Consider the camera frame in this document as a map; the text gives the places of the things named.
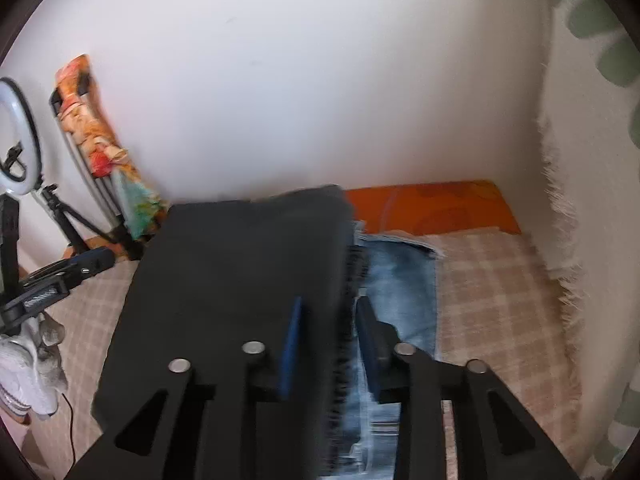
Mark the floral ironing board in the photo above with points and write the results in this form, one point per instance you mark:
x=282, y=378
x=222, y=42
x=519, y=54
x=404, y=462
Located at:
x=85, y=120

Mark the folded blue jeans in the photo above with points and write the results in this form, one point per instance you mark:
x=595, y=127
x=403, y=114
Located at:
x=400, y=285

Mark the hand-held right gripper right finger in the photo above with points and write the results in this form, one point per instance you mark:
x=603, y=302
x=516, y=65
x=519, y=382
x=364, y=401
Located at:
x=370, y=350

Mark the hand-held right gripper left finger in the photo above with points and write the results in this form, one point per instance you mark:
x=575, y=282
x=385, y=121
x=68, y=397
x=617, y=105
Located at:
x=291, y=350

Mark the pink plaid blanket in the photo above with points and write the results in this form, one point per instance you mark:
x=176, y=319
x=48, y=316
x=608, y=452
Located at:
x=500, y=310

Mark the black tripod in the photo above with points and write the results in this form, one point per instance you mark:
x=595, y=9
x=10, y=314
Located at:
x=67, y=225

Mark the black pants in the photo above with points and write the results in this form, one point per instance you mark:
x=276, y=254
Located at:
x=225, y=260

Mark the person's left forearm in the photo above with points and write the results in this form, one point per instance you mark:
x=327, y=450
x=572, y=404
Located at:
x=17, y=432

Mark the green leaf white curtain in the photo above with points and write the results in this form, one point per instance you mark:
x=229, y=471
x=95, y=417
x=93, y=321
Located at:
x=590, y=160

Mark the orange bed sheet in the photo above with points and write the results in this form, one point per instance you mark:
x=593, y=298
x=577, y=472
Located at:
x=440, y=205

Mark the person's left hand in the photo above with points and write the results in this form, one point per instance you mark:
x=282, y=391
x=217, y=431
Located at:
x=30, y=385

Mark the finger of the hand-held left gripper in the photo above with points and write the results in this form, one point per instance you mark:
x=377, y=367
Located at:
x=95, y=261

